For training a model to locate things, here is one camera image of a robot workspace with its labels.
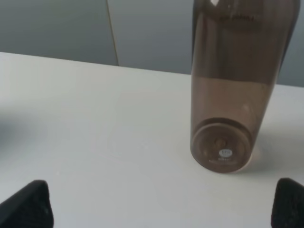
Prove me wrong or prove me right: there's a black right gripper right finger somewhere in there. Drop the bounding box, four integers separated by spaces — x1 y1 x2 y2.
271 178 304 228

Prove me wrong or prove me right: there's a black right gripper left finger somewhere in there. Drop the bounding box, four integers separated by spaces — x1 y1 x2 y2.
0 180 54 228

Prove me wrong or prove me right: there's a smoky transparent water bottle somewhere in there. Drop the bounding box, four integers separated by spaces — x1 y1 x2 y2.
190 0 301 173

